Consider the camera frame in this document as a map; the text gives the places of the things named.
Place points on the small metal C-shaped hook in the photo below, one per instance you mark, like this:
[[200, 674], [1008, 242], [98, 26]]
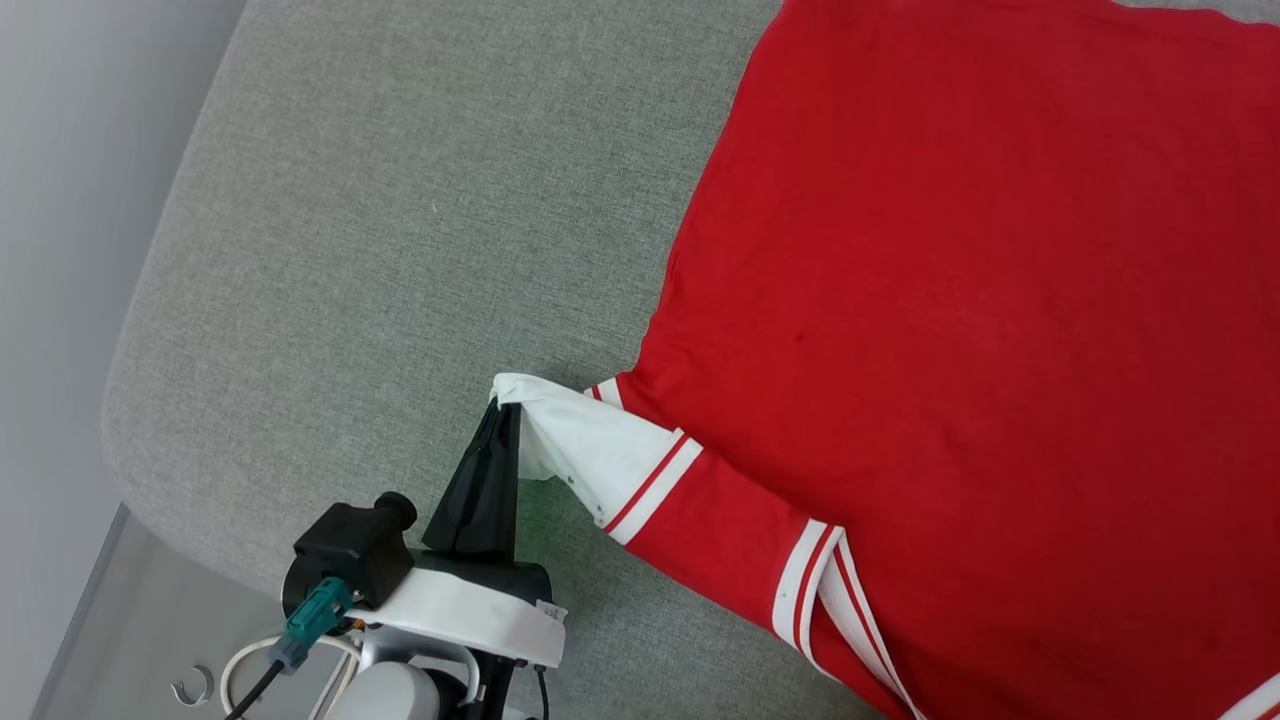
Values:
[[205, 690]]

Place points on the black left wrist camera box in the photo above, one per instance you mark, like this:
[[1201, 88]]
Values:
[[350, 550]]

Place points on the teal left camera connector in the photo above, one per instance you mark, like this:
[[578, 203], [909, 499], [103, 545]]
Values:
[[312, 620]]

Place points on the red garment with white stripes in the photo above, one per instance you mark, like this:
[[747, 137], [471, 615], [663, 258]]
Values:
[[950, 300]]

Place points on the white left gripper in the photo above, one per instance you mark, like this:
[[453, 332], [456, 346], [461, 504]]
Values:
[[470, 610]]

